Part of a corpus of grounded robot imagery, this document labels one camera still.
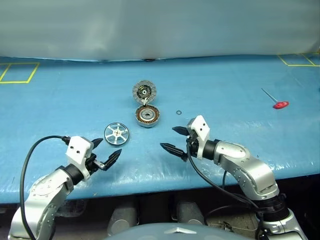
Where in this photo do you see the white plastic backdrop sheet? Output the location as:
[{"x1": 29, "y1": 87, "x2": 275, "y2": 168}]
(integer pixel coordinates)
[{"x1": 0, "y1": 0, "x2": 320, "y2": 62}]

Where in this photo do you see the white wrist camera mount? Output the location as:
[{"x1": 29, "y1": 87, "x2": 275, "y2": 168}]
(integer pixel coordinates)
[
  {"x1": 186, "y1": 115, "x2": 211, "y2": 160},
  {"x1": 65, "y1": 135, "x2": 94, "y2": 182}
]

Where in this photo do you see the yellow tape rectangle outline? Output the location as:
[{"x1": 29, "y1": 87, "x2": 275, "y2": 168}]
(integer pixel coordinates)
[
  {"x1": 0, "y1": 62, "x2": 41, "y2": 84},
  {"x1": 277, "y1": 52, "x2": 320, "y2": 67}
]

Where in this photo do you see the round motor cover with board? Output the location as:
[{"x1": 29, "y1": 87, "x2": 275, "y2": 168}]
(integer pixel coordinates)
[{"x1": 132, "y1": 79, "x2": 158, "y2": 104}]

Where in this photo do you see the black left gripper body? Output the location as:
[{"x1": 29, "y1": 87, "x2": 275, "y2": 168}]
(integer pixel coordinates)
[{"x1": 84, "y1": 152, "x2": 106, "y2": 176}]

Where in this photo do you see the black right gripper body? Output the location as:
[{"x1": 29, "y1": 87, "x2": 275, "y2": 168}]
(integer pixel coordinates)
[{"x1": 185, "y1": 128, "x2": 201, "y2": 160}]

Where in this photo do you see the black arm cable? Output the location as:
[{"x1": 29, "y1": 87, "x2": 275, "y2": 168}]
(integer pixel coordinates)
[
  {"x1": 186, "y1": 138, "x2": 267, "y2": 240},
  {"x1": 19, "y1": 135, "x2": 71, "y2": 240}
]

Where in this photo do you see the silver spoked rotor cap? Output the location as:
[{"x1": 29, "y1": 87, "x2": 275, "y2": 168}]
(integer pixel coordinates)
[{"x1": 103, "y1": 122, "x2": 131, "y2": 146}]

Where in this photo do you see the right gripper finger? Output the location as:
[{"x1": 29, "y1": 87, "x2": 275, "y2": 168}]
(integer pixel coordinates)
[
  {"x1": 159, "y1": 142, "x2": 188, "y2": 163},
  {"x1": 171, "y1": 126, "x2": 190, "y2": 137}
]

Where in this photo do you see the grey rounded shape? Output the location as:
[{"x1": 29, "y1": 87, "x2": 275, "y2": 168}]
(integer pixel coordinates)
[
  {"x1": 107, "y1": 202, "x2": 138, "y2": 237},
  {"x1": 176, "y1": 201, "x2": 205, "y2": 226}
]

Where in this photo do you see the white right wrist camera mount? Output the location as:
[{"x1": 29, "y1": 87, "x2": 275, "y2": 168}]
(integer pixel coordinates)
[{"x1": 186, "y1": 115, "x2": 211, "y2": 160}]

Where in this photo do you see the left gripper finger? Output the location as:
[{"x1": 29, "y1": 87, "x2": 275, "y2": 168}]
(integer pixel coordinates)
[
  {"x1": 102, "y1": 148, "x2": 123, "y2": 171},
  {"x1": 91, "y1": 137, "x2": 104, "y2": 151}
]

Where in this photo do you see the silver motor housing with windings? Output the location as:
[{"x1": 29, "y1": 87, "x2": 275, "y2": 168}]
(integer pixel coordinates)
[{"x1": 135, "y1": 105, "x2": 160, "y2": 128}]

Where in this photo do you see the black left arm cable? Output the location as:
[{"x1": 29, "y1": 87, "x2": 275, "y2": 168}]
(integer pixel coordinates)
[{"x1": 19, "y1": 135, "x2": 71, "y2": 240}]

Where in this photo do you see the red-handled hex key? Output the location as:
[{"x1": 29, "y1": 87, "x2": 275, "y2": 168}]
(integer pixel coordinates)
[{"x1": 261, "y1": 87, "x2": 290, "y2": 110}]

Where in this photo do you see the blue plastic table cover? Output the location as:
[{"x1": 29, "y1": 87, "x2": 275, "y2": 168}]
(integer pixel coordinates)
[{"x1": 0, "y1": 52, "x2": 320, "y2": 205}]

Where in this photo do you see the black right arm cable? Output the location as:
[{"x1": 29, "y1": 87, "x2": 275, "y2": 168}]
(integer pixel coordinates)
[{"x1": 186, "y1": 138, "x2": 267, "y2": 240}]

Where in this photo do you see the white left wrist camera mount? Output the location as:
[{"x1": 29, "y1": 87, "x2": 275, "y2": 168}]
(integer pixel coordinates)
[{"x1": 65, "y1": 135, "x2": 94, "y2": 182}]

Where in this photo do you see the grey robot torso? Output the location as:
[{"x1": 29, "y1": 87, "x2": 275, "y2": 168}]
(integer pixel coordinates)
[{"x1": 104, "y1": 223, "x2": 236, "y2": 240}]

